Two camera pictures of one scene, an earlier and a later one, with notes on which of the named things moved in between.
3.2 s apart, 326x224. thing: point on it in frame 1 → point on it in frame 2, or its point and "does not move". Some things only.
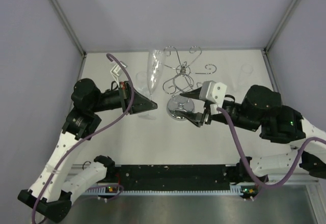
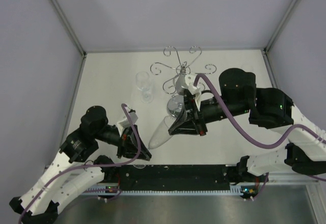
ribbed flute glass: x=155 y=62 → x=161 y=134
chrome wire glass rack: x=182 y=82 does not move
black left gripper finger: x=139 y=105 → x=130 y=152
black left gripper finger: x=142 y=104 → x=144 y=153
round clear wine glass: x=141 y=82 does not move
